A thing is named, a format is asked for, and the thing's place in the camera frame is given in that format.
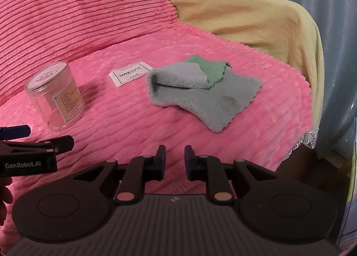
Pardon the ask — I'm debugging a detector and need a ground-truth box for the pink corduroy cushion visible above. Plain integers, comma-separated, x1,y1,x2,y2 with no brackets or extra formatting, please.
1,0,177,102

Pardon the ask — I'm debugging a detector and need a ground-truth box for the clear plastic jar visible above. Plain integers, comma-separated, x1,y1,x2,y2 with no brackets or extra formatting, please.
24,61,85,131

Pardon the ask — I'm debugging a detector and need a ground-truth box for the white fabric care label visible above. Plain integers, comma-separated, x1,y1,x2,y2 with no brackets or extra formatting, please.
109,62,152,87

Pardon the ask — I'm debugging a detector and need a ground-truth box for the person left hand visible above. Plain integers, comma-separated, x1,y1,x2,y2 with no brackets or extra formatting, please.
0,177,13,226

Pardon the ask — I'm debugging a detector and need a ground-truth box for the grey green microfibre cloth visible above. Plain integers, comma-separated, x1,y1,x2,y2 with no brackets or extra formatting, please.
147,55,263,132

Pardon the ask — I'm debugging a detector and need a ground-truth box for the yellow fleece sofa cover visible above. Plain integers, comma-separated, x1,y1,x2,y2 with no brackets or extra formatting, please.
171,0,325,132

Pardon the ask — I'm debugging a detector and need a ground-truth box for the wooden side table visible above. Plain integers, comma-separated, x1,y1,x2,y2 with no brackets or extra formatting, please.
277,145,352,209

